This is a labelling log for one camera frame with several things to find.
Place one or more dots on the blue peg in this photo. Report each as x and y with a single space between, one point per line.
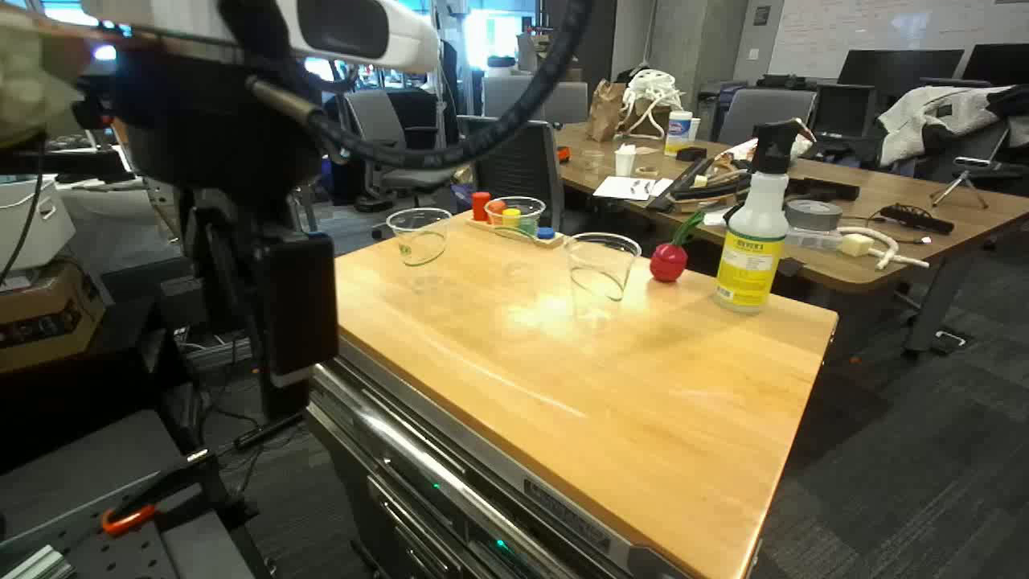
545 234

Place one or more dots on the grey office chair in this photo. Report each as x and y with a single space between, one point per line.
378 122
767 114

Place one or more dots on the white bottle blue label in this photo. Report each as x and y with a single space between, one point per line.
680 134

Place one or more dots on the wooden office desk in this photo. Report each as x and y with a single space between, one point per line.
901 251

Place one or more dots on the black computer monitor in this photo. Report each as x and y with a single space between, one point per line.
998 61
897 72

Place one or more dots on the dark office chair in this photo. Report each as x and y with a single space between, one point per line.
523 161

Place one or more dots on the orange peg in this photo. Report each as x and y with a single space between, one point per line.
496 210

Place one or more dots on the white paper sheet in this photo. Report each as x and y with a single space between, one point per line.
632 187

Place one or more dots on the black control box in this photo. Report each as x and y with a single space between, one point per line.
297 308

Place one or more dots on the clear plastic container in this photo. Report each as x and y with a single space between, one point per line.
810 225

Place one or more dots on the white jacket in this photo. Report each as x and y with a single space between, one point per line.
943 114

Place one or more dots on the brown paper bag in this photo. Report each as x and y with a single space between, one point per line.
605 111

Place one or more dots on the small white paper cup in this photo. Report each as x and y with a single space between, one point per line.
625 158

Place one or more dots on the yellow peg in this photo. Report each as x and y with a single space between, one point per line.
512 220

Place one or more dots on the spray bottle yellow label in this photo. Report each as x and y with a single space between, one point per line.
754 251

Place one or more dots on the red cherry toy green stem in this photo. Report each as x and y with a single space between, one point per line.
670 261

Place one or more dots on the green peg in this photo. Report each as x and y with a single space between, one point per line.
527 225

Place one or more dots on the cardboard box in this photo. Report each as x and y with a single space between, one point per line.
44 317

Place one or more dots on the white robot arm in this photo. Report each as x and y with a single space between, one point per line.
406 43

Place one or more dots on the black remote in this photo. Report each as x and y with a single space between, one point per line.
918 220

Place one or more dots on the white bucket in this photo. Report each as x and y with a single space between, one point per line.
32 225

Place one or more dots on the red peg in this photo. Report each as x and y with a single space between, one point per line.
479 208

